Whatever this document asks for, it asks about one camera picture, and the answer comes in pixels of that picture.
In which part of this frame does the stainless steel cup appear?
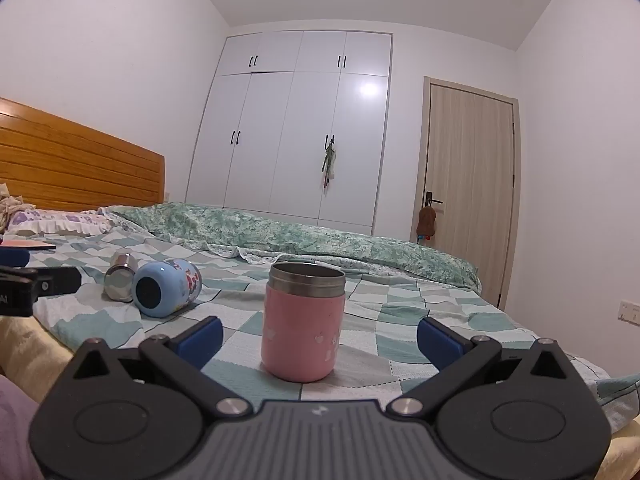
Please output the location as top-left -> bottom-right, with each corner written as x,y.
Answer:
103,252 -> 139,303

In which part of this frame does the purple floral pillow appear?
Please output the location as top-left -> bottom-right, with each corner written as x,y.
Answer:
2,208 -> 114,239

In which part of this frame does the light wooden door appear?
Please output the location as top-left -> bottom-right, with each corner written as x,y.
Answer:
415,76 -> 522,311

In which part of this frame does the pink cup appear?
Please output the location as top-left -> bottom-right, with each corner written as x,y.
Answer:
260,261 -> 347,383

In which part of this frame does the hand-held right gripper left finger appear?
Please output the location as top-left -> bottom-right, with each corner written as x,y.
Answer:
60,316 -> 253,417

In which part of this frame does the purple cloth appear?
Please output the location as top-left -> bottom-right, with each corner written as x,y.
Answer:
0,374 -> 47,480

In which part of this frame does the beige crumpled cloth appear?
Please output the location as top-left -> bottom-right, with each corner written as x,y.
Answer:
0,182 -> 37,233

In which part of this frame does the checked bed sheet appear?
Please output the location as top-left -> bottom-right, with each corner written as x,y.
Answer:
0,229 -> 640,431

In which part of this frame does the blue printed cup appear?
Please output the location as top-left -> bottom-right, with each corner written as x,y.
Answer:
132,258 -> 202,319

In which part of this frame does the green hanging ornament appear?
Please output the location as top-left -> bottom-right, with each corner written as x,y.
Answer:
320,143 -> 339,189

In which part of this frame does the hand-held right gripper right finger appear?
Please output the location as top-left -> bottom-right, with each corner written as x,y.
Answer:
389,316 -> 577,417

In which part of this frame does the brown bag on handle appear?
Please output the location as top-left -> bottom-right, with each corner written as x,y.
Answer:
415,206 -> 439,246

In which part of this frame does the white wardrobe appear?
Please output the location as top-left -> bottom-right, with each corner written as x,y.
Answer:
185,30 -> 393,236

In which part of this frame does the wooden headboard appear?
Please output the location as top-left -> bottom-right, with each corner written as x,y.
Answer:
0,97 -> 166,213

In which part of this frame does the green floral quilt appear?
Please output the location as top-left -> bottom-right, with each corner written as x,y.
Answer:
97,202 -> 484,292

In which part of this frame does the red flat book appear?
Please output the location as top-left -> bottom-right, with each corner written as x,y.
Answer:
0,239 -> 57,252

